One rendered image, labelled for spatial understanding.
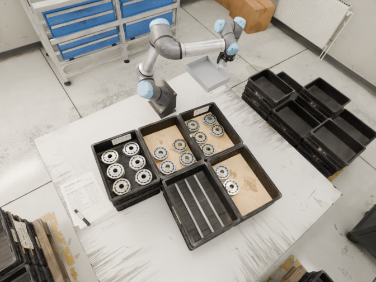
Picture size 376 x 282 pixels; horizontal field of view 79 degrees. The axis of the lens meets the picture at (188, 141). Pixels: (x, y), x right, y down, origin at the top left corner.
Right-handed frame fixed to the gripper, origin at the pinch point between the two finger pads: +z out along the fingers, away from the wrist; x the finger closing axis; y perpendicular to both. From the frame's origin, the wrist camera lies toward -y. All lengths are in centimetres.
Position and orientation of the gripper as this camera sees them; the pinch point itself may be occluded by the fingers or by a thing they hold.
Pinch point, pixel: (217, 66)
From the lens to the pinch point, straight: 176.6
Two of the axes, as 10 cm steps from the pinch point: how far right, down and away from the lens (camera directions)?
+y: 6.4, 6.8, -3.7
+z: -2.6, 6.4, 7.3
